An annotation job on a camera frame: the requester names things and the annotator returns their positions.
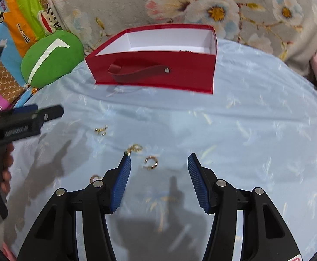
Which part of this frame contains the gold charm earring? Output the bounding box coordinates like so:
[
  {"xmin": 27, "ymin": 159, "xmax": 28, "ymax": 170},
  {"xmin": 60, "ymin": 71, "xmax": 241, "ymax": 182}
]
[{"xmin": 94, "ymin": 125, "xmax": 108, "ymax": 136}]

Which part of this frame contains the small gold ear cuff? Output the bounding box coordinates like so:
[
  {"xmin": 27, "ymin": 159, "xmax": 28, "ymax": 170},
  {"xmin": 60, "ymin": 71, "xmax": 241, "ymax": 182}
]
[{"xmin": 89, "ymin": 174, "xmax": 101, "ymax": 183}]

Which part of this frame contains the small gold disc pendant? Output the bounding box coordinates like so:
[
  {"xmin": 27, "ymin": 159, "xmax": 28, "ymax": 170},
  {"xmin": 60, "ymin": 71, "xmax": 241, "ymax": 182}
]
[{"xmin": 124, "ymin": 144, "xmax": 143, "ymax": 156}]

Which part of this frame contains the gold hoop earring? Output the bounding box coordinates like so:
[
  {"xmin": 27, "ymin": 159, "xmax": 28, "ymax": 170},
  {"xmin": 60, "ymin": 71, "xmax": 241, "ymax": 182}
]
[{"xmin": 143, "ymin": 155, "xmax": 159, "ymax": 170}]

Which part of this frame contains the red jewelry box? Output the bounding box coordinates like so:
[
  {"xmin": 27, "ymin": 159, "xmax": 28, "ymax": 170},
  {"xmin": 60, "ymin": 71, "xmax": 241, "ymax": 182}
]
[{"xmin": 85, "ymin": 24, "xmax": 218, "ymax": 94}]

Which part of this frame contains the person's left hand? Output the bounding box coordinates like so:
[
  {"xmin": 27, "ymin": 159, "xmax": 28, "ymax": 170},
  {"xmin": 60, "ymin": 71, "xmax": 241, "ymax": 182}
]
[{"xmin": 0, "ymin": 143, "xmax": 14, "ymax": 195}]

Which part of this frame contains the green round cushion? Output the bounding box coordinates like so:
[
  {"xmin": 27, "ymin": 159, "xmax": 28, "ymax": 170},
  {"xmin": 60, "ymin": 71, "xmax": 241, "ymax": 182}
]
[{"xmin": 21, "ymin": 31, "xmax": 85, "ymax": 88}]

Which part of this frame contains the colourful cartoon quilt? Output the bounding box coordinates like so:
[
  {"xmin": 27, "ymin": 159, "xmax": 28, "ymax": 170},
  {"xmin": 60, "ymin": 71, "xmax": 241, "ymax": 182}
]
[{"xmin": 0, "ymin": 0, "xmax": 61, "ymax": 111}]

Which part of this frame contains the light blue palm bedsheet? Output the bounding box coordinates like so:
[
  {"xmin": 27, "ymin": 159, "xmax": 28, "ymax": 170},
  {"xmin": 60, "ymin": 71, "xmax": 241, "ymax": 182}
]
[{"xmin": 4, "ymin": 40, "xmax": 317, "ymax": 260}]

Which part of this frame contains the grey floral blanket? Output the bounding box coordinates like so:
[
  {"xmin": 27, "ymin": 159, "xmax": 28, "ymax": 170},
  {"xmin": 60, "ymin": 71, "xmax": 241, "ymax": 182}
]
[{"xmin": 48, "ymin": 0, "xmax": 317, "ymax": 75}]

